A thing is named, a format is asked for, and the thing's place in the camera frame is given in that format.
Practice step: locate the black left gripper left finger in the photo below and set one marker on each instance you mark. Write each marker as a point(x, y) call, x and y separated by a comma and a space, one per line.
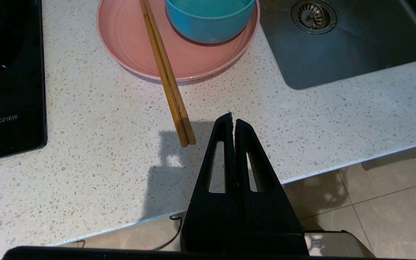
point(208, 216)

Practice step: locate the blue bowl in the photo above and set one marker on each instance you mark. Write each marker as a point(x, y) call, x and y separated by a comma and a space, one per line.
point(208, 21)

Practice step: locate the brown wooden chopstick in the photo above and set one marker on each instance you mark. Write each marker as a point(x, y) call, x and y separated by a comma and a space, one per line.
point(170, 74)
point(162, 77)

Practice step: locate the pink round plate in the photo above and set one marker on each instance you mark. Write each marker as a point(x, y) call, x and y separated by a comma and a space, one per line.
point(132, 43)

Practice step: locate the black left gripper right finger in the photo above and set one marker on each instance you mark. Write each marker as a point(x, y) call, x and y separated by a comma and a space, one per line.
point(269, 216)

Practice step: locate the black induction cooktop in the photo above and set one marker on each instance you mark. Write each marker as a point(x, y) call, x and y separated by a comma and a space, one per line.
point(9, 72)

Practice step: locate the stainless steel sink basin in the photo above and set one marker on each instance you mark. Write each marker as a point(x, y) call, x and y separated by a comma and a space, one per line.
point(356, 47)

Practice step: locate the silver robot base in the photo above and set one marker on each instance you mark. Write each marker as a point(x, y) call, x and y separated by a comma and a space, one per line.
point(338, 243)

